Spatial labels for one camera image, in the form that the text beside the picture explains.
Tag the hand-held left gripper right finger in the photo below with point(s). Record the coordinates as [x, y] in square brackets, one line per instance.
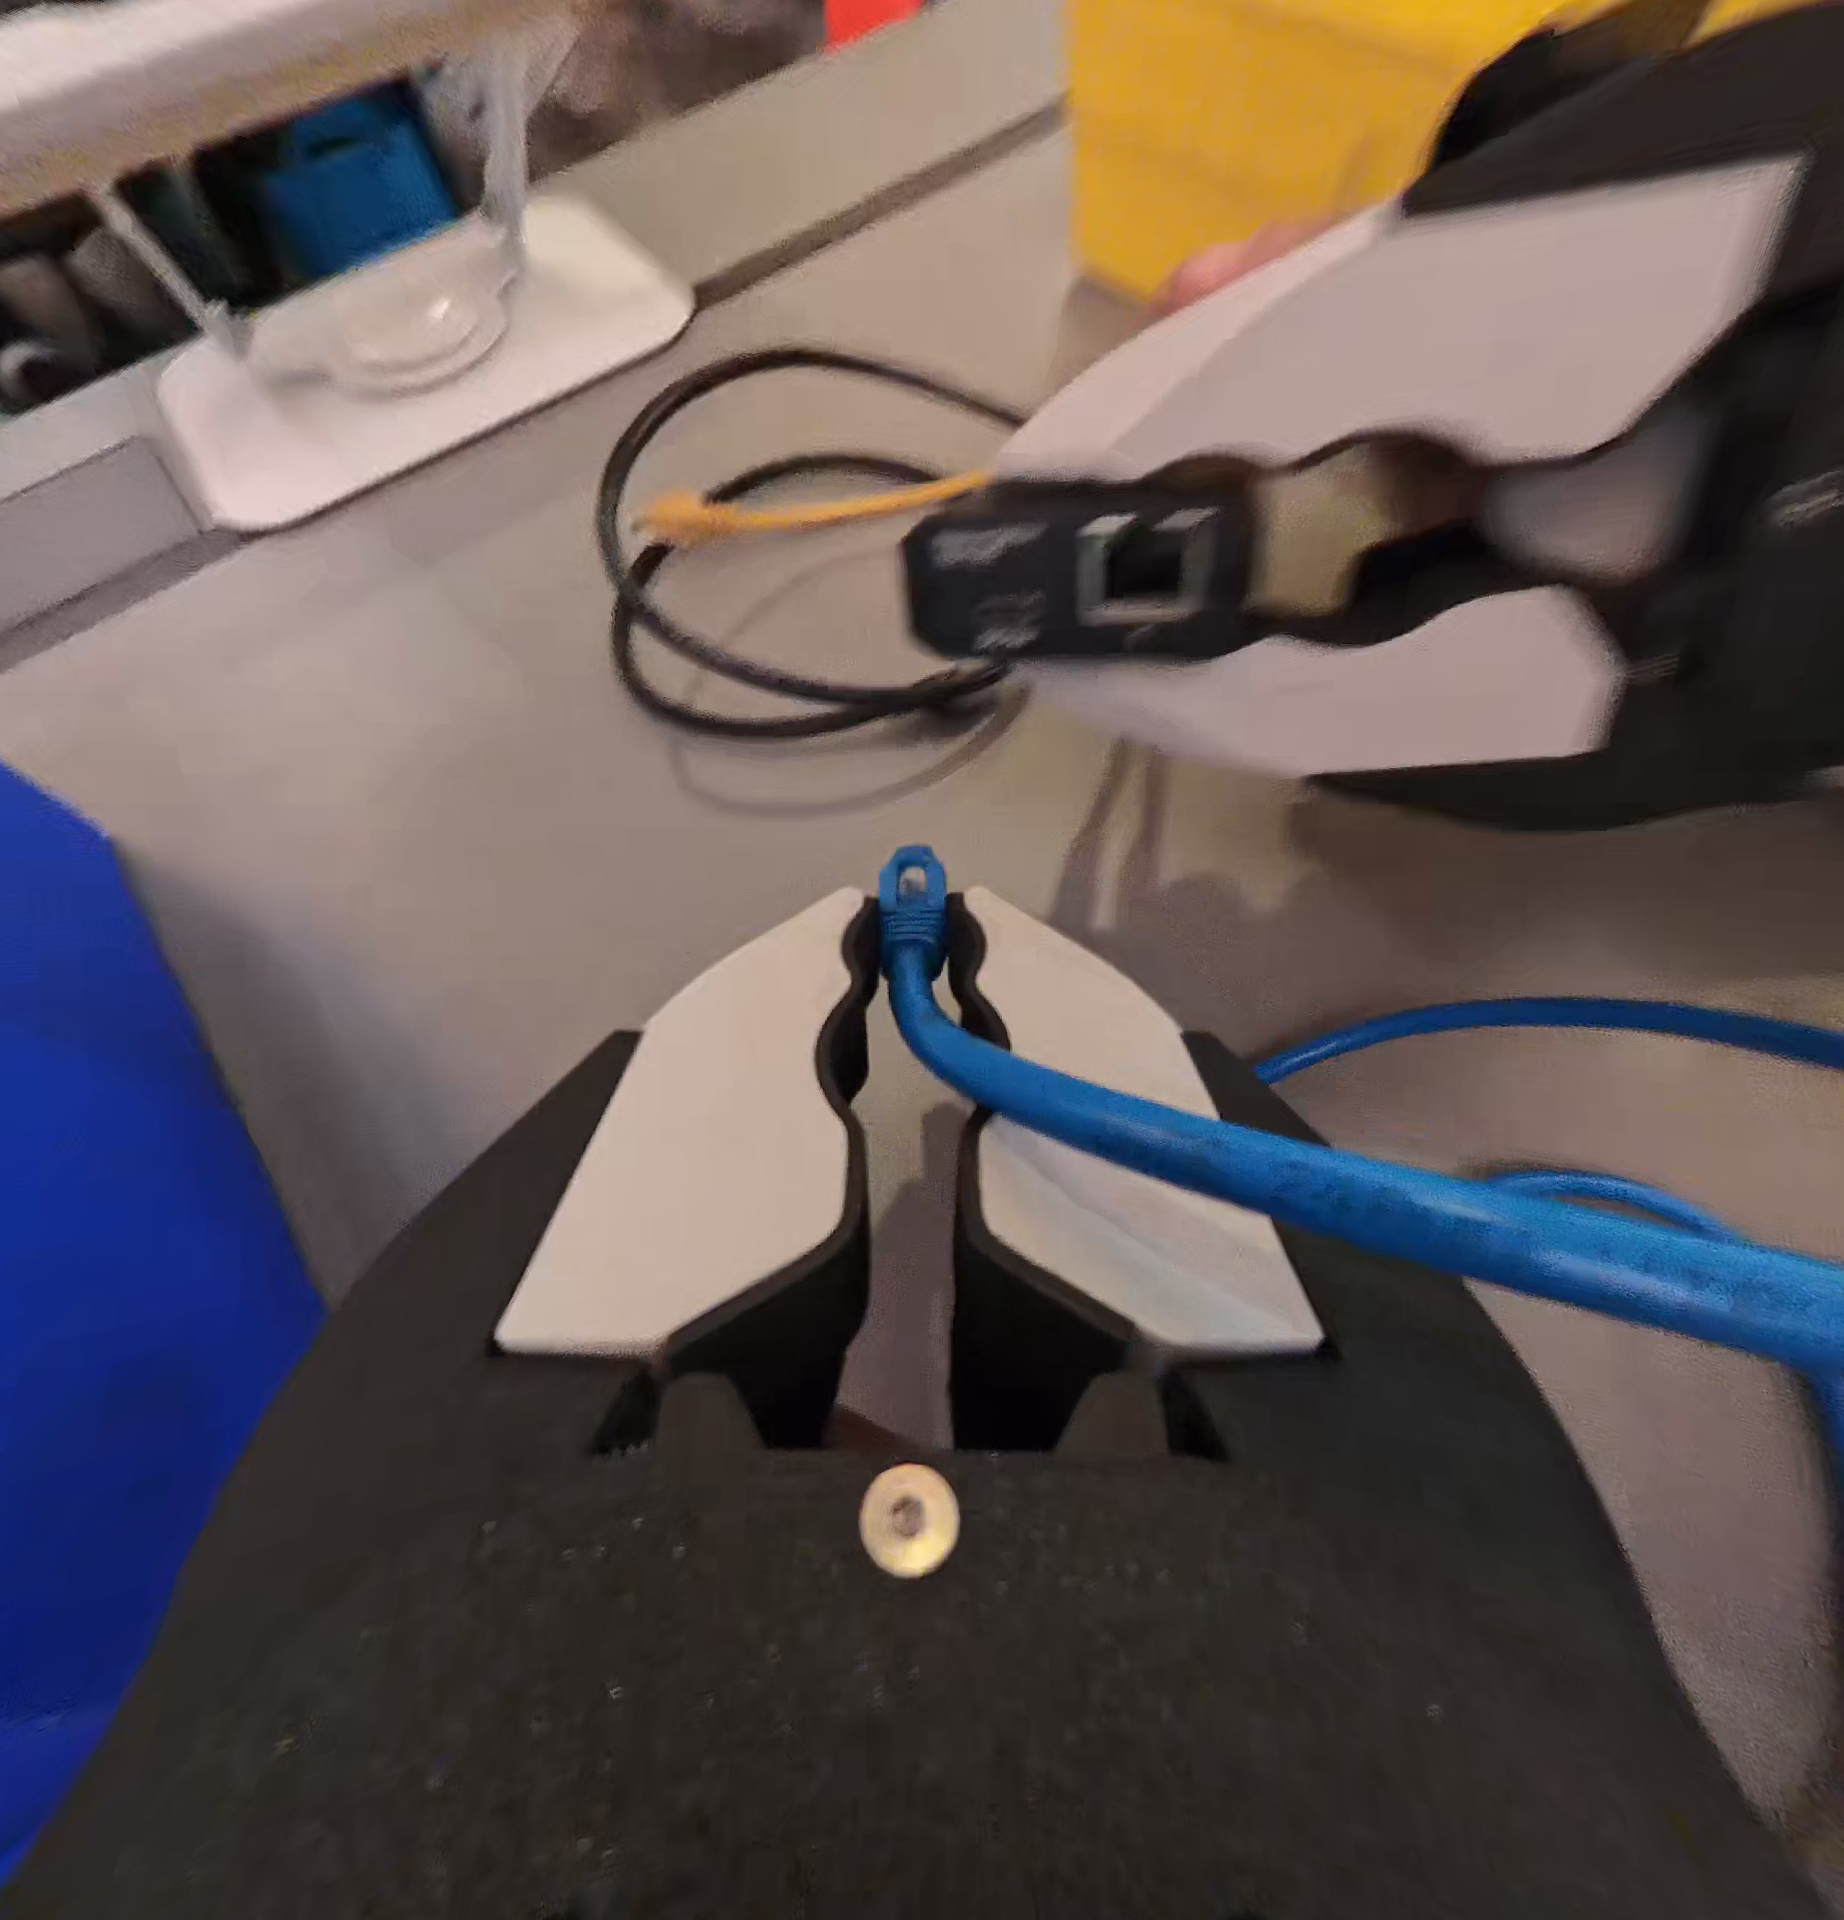
[1146, 1275]

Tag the blue storage bin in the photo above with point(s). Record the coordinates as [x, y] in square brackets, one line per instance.
[81, 1275]

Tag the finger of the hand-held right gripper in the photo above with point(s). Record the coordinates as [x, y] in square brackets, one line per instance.
[1386, 705]
[1462, 332]

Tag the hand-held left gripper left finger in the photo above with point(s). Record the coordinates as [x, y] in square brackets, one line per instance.
[711, 1172]

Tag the yellow storage bin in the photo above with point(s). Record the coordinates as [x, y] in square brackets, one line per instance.
[1236, 120]

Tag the white stand base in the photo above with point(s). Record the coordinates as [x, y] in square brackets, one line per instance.
[562, 332]

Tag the person's right hand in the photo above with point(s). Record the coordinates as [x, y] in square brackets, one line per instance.
[1236, 266]

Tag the black ethernet adapter box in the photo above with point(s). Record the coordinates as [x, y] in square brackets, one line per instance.
[1012, 600]

